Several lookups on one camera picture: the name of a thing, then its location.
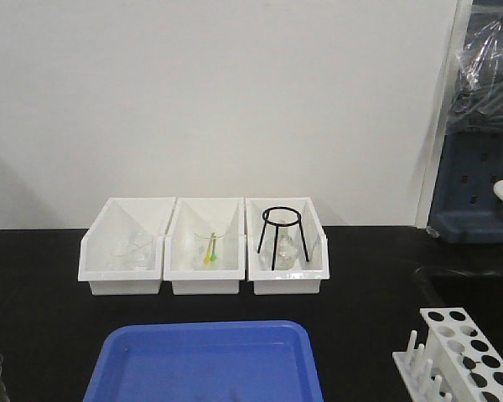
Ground black sink basin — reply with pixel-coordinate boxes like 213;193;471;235
413;267;503;343

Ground blue-grey pegboard drying rack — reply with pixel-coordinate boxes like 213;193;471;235
428;0;503;245

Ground white storage bin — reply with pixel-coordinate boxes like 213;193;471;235
163;198;246;295
245;197;330;295
78;197;176;296

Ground white right storage bin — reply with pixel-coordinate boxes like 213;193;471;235
245;197;330;295

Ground glassware in left bin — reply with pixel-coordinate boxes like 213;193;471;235
107;232;153;271

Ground glass beaker in middle bin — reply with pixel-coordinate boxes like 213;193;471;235
193;229;226;271

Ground blue plastic tray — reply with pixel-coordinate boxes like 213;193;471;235
84;320;324;401

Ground yellow and green droppers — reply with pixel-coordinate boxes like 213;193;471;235
203;232;217;264

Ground white test tube rack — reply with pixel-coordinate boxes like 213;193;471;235
392;307;503;401

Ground plastic bag of pegs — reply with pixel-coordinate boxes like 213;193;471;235
447;1;503;134

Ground white middle storage bin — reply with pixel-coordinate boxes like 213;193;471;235
163;198;246;295

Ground white left storage bin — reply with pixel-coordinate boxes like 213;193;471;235
78;197;176;296

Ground black wire tripod stand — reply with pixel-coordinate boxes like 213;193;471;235
257;205;310;262

